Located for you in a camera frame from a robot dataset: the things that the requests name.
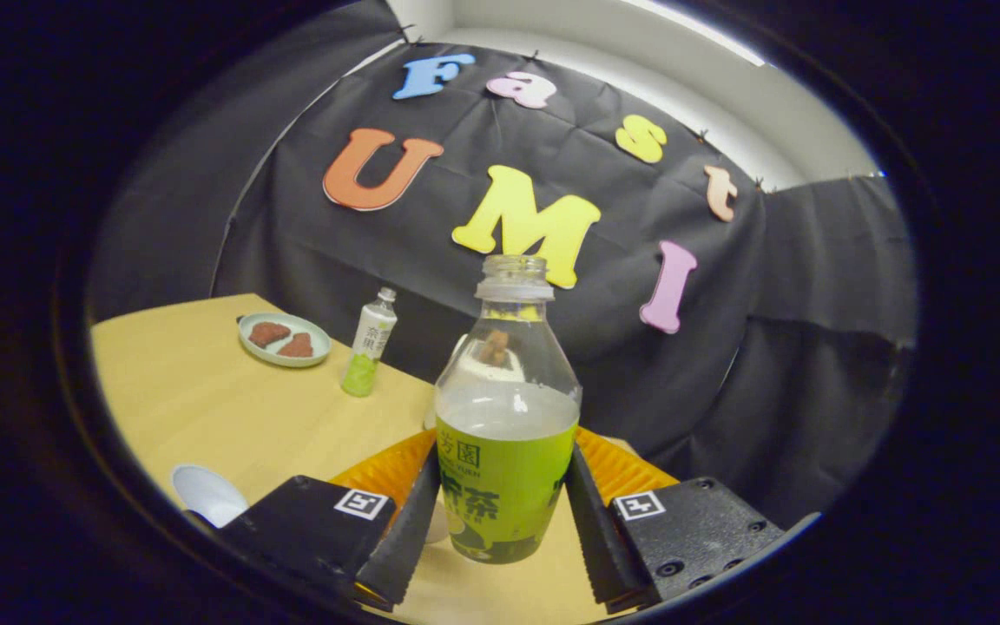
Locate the brown food piece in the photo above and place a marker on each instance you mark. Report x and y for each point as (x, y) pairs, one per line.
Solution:
(268, 334)
(297, 347)

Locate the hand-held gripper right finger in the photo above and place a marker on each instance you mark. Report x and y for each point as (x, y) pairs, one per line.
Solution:
(595, 538)

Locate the white toaster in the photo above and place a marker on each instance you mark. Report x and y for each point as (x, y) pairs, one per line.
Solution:
(428, 419)

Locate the wooden table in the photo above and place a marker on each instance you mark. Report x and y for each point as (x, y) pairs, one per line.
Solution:
(205, 408)

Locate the black backdrop cloth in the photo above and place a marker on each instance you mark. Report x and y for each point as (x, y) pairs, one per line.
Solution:
(465, 130)

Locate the green label juice bottle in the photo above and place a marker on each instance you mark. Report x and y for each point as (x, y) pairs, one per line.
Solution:
(504, 486)

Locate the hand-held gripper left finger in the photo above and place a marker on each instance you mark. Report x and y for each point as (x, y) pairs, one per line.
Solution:
(409, 538)

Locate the pale green plate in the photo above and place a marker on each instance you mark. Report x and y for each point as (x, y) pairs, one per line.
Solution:
(305, 325)

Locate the ceiling light panel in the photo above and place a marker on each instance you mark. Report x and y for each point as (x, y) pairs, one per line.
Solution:
(700, 30)

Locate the white cup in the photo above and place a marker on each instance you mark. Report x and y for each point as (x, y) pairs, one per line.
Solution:
(205, 495)

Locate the slim white green bottle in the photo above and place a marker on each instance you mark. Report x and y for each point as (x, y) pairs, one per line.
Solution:
(370, 347)

